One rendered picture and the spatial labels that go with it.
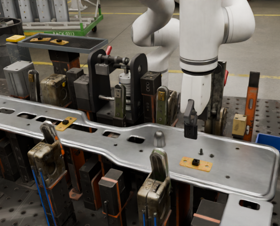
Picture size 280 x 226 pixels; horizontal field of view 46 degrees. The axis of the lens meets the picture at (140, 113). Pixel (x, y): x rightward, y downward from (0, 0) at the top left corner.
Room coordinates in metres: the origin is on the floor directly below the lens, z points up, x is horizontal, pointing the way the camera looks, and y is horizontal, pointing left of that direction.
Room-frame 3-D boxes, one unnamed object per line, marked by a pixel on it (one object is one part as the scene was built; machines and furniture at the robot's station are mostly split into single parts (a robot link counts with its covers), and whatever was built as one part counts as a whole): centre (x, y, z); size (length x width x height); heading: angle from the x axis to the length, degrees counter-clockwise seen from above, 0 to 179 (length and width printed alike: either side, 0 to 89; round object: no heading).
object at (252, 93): (0.82, -0.32, 0.95); 0.03 x 0.01 x 0.50; 63
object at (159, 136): (0.79, -0.05, 1.02); 0.03 x 0.03 x 0.07
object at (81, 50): (1.34, 0.31, 1.16); 0.37 x 0.14 x 0.02; 63
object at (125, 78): (1.08, 0.07, 0.94); 0.18 x 0.13 x 0.49; 63
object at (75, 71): (1.18, 0.24, 0.90); 0.05 x 0.05 x 0.40; 63
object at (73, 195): (0.95, 0.25, 0.84); 0.13 x 0.05 x 0.29; 153
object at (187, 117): (0.64, -0.12, 1.20); 0.08 x 0.01 x 0.06; 153
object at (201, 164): (0.68, -0.14, 1.01); 0.08 x 0.04 x 0.01; 63
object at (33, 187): (1.04, 0.44, 0.84); 0.13 x 0.11 x 0.29; 153
